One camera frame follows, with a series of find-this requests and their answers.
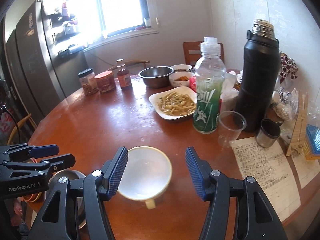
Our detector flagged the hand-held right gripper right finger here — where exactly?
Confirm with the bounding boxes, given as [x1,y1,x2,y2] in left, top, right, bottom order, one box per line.
[185,147,288,240]

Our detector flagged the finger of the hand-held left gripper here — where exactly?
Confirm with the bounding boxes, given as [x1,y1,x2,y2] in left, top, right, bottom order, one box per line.
[0,144,60,164]
[0,154,76,197]

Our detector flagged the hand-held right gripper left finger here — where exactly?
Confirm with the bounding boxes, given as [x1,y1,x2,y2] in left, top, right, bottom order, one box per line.
[26,146,129,240]

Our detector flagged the white ceramic cup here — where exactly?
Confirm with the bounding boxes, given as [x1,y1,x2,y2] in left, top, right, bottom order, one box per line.
[117,146,173,209]

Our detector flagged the small steel bowl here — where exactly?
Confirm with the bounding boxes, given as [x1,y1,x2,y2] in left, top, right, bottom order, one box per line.
[49,169,87,228]

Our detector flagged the steel refrigerator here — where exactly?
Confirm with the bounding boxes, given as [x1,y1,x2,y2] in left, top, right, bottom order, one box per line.
[5,0,88,122]

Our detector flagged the clear plastic cup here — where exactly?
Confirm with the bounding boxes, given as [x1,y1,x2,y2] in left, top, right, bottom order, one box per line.
[218,110,247,148]

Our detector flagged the handwritten paper sheet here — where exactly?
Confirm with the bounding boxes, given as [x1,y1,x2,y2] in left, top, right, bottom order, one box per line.
[290,152,320,189]
[229,137,302,222]

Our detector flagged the white plate of noodles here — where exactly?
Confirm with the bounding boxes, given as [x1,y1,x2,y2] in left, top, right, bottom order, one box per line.
[149,86,198,122]

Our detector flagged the steel thermos cup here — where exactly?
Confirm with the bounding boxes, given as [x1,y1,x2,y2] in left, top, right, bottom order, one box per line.
[255,119,281,148]

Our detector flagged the clear jar with black lid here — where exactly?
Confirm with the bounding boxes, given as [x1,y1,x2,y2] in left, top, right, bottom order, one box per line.
[78,68,100,96]

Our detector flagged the green drink bottle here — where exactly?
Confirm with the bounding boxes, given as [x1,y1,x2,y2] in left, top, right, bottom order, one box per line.
[192,37,227,134]

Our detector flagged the white plastic bag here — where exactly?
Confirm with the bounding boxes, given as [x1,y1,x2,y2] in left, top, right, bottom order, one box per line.
[220,71,241,113]

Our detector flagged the jar with orange lid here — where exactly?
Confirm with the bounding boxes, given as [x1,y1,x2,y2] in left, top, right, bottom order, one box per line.
[94,71,117,94]

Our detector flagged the brown sauce bottle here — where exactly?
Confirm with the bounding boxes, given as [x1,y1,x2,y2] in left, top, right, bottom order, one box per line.
[116,59,133,89]

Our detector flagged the white bowl with food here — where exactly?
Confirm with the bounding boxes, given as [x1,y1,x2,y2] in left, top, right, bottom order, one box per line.
[169,72,196,88]

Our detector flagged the large steel bowl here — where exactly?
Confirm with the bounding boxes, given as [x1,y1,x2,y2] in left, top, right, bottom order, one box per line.
[138,66,175,89]

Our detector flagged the wooden tower model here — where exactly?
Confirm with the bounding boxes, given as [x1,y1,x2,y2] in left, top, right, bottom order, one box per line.
[286,90,310,157]

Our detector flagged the black thermos flask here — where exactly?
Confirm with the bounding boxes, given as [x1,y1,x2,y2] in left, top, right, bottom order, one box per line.
[234,19,280,133]

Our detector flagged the curved wooden chair back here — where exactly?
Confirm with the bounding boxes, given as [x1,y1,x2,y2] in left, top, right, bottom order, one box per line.
[109,59,150,72]

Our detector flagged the blue box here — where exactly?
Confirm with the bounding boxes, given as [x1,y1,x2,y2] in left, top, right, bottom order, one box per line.
[303,124,320,161]

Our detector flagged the wooden chair with slotted back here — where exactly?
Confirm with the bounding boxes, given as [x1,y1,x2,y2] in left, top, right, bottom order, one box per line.
[182,41,225,68]

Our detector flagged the dark red flower bunch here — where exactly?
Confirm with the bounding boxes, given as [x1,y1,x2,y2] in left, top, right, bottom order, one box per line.
[279,52,299,81]

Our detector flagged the window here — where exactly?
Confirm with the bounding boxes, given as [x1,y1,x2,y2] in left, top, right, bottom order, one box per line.
[56,0,160,53]

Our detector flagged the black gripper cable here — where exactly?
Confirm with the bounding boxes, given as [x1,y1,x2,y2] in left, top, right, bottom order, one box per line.
[2,106,19,133]

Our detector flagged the wall power cable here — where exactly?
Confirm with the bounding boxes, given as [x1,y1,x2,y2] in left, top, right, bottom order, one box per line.
[86,52,118,72]

